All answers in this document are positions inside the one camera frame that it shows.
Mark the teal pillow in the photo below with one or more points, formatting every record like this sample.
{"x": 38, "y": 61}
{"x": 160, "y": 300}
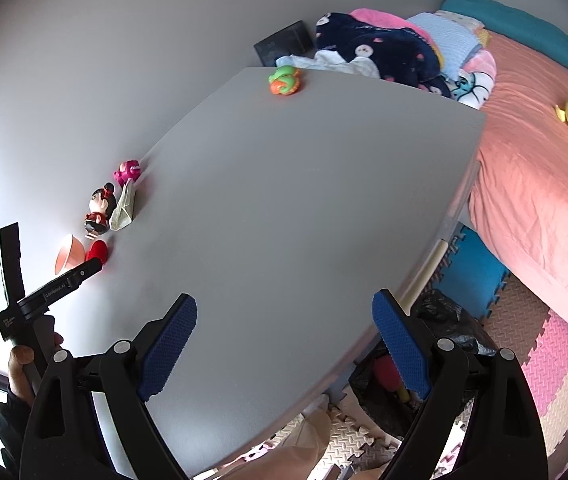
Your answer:
{"x": 513, "y": 20}

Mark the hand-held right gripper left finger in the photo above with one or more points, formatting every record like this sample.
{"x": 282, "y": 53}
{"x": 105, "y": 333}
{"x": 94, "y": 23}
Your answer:
{"x": 166, "y": 350}

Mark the yellow wrapper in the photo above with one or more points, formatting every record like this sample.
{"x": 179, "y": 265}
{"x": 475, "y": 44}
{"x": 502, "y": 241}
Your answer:
{"x": 403, "y": 395}

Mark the pink toy figure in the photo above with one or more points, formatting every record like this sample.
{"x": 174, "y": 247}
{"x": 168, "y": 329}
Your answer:
{"x": 126, "y": 172}

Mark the white cloth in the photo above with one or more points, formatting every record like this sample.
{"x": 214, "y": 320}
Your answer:
{"x": 334, "y": 62}

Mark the bed with salmon sheet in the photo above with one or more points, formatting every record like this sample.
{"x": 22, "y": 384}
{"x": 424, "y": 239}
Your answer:
{"x": 538, "y": 170}

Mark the green orange plastic toy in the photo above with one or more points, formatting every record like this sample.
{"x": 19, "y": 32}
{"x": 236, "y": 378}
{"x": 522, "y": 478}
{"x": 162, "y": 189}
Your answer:
{"x": 284, "y": 80}

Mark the foam puzzle floor mat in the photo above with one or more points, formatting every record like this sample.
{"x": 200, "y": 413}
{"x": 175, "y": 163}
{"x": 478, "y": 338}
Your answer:
{"x": 558, "y": 360}

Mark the black trash bag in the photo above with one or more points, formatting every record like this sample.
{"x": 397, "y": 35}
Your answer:
{"x": 453, "y": 320}

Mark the person's leg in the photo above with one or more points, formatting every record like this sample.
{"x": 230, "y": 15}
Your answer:
{"x": 309, "y": 430}

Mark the pink white cartoon blanket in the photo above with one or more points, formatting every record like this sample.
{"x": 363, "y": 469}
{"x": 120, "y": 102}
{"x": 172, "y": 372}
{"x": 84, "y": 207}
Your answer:
{"x": 476, "y": 82}

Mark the doll figurine with red bows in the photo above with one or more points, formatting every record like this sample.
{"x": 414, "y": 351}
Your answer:
{"x": 99, "y": 207}

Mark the black box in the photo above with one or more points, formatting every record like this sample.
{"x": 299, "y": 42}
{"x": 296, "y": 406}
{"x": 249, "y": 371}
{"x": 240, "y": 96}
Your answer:
{"x": 284, "y": 42}

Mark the navy patterned blanket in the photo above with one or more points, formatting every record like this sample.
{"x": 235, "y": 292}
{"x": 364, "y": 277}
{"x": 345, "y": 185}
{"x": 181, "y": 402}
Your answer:
{"x": 383, "y": 50}

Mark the light blue blanket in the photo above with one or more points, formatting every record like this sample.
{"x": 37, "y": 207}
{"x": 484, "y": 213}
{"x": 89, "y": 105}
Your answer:
{"x": 456, "y": 40}

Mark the red toy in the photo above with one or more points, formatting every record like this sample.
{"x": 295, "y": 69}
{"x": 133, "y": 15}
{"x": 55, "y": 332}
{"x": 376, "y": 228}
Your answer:
{"x": 98, "y": 251}

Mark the pink plastic bowl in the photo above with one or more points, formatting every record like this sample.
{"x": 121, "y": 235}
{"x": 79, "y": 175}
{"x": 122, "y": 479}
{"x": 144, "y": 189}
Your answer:
{"x": 70, "y": 257}

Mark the person's left forearm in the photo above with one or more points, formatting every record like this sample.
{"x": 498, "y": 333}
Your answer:
{"x": 11, "y": 430}

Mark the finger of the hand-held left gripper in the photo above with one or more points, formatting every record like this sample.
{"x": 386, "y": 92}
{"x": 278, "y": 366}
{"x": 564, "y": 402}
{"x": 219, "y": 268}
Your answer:
{"x": 86, "y": 271}
{"x": 11, "y": 265}

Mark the person's left hand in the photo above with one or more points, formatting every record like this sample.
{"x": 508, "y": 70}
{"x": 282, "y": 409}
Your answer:
{"x": 19, "y": 357}

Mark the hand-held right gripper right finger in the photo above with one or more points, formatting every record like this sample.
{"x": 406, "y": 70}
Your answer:
{"x": 403, "y": 350}

